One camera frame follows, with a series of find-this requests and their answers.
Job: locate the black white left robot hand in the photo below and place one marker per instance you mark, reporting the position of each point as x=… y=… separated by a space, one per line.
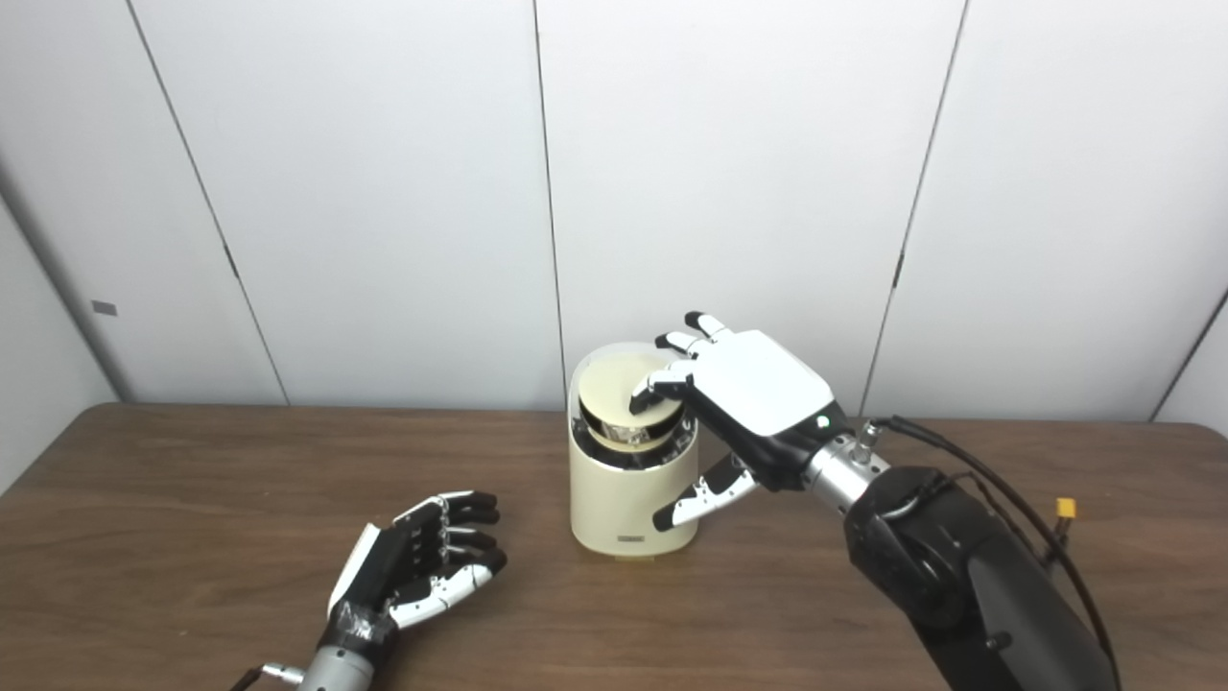
x=384 y=566

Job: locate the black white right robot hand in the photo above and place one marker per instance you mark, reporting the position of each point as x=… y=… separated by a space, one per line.
x=763 y=384

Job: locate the cream round bin lid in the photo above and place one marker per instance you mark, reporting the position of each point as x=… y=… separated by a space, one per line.
x=614 y=384

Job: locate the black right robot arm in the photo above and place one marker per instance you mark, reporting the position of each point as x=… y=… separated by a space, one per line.
x=959 y=566

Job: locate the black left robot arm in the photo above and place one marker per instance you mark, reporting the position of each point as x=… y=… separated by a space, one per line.
x=336 y=670

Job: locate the cream-colored bin body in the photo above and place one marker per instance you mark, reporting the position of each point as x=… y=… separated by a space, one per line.
x=624 y=499

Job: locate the black bin liner bag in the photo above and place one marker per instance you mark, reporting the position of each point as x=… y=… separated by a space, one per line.
x=590 y=451

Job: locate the grey wall label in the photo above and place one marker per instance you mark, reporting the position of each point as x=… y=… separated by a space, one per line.
x=105 y=308

